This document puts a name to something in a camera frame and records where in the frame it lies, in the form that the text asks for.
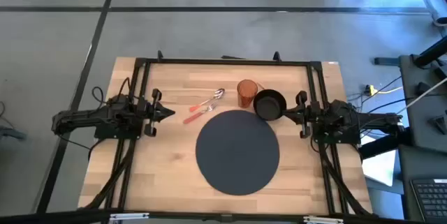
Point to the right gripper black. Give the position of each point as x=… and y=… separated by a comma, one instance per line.
x=307, y=114

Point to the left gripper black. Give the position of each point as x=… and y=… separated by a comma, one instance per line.
x=150, y=112

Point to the black bowl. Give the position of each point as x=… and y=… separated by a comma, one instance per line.
x=269, y=106

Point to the orange translucent plastic cup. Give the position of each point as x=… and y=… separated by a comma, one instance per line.
x=247, y=93

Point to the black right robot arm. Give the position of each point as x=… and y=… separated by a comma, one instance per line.
x=349, y=119

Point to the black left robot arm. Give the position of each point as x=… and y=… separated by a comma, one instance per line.
x=87, y=116

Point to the dark round woven placemat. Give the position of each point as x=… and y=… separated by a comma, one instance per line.
x=237, y=152

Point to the yellow power plug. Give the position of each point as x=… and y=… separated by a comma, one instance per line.
x=369, y=90

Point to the grey desk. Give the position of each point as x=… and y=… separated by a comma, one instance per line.
x=419, y=126

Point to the black keyboard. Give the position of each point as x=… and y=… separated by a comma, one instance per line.
x=431, y=199

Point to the black frame clamp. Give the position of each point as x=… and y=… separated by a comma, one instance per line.
x=276, y=56
x=160, y=56

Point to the black aluminium table frame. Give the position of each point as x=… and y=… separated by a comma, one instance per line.
x=227, y=62

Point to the silver frame bracket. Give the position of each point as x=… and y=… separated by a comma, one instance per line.
x=127, y=216
x=323, y=220

